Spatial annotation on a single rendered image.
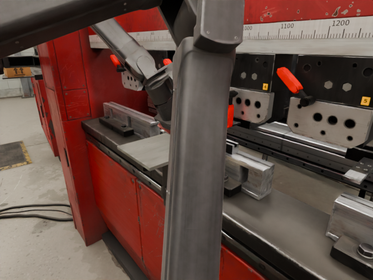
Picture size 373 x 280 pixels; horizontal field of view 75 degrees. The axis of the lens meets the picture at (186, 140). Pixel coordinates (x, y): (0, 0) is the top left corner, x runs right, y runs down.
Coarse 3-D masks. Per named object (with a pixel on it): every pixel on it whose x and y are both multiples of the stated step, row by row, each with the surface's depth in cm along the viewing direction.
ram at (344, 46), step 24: (264, 0) 52; (288, 0) 49; (312, 0) 45; (336, 0) 42; (360, 0) 40; (120, 24) 101; (144, 24) 88; (168, 48) 81; (240, 48) 60; (264, 48) 55; (288, 48) 51; (312, 48) 47; (336, 48) 44; (360, 48) 42
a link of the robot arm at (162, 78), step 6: (156, 78) 63; (162, 78) 63; (168, 78) 63; (150, 84) 63; (156, 84) 62; (162, 84) 62; (168, 84) 66; (150, 90) 62; (156, 90) 62; (162, 90) 62; (168, 90) 64; (150, 96) 63; (156, 96) 63; (162, 96) 63; (168, 96) 64; (156, 102) 64; (162, 102) 64
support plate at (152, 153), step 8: (160, 136) 80; (168, 136) 80; (128, 144) 73; (136, 144) 73; (144, 144) 73; (152, 144) 73; (160, 144) 73; (168, 144) 73; (128, 152) 68; (136, 152) 68; (144, 152) 68; (152, 152) 68; (160, 152) 68; (168, 152) 68; (136, 160) 64; (144, 160) 64; (152, 160) 64; (160, 160) 64; (168, 160) 64; (152, 168) 60
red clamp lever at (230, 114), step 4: (232, 92) 61; (236, 92) 63; (232, 96) 61; (232, 100) 62; (232, 104) 63; (228, 108) 62; (232, 108) 63; (228, 112) 62; (232, 112) 63; (228, 116) 63; (232, 116) 63; (228, 120) 63; (232, 120) 64; (228, 124) 64; (232, 124) 64
